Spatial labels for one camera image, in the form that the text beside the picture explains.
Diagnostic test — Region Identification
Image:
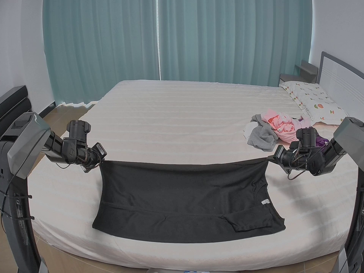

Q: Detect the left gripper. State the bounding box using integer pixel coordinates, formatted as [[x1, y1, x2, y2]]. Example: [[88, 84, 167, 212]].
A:
[[81, 142, 108, 174]]

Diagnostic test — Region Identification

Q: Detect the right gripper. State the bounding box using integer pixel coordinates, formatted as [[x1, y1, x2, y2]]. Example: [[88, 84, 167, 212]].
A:
[[265, 145, 300, 174]]

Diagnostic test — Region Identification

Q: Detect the black T-shirt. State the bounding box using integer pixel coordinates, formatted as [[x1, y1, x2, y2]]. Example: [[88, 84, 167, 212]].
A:
[[92, 156, 286, 243]]

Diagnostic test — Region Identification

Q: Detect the bed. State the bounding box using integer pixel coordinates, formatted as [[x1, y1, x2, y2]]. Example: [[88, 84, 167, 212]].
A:
[[27, 51, 364, 270]]

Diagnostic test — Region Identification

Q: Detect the grey garment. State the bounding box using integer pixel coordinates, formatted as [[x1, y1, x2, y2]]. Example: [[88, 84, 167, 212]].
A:
[[247, 114, 281, 152]]

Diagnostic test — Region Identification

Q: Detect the pink garment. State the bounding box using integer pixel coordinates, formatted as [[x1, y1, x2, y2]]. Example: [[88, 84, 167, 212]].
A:
[[262, 108, 311, 142]]

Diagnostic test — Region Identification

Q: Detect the white garment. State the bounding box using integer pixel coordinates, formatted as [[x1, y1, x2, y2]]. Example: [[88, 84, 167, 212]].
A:
[[243, 122, 257, 139]]

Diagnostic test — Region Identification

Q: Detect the white printed pillow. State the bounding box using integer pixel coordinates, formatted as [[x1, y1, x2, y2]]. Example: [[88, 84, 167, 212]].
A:
[[279, 80, 349, 125]]

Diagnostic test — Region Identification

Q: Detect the grey bedside table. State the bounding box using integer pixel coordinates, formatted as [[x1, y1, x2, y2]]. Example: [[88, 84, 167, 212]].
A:
[[279, 60, 319, 85]]

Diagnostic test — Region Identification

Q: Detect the blue-green curtain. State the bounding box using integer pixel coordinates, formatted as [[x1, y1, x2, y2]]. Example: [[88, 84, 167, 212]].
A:
[[159, 0, 314, 88], [43, 0, 160, 106]]

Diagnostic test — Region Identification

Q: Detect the black cable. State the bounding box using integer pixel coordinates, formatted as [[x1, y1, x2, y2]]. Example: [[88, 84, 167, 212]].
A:
[[287, 164, 311, 181]]

